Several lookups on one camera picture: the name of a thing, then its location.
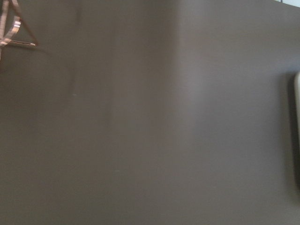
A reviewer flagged copper wire bottle rack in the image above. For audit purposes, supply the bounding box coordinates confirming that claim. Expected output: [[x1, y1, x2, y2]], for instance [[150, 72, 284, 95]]
[[0, 0, 38, 58]]

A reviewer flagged cream rabbit tray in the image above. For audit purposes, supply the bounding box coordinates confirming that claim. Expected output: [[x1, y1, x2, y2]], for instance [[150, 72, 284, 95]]
[[294, 72, 300, 185]]

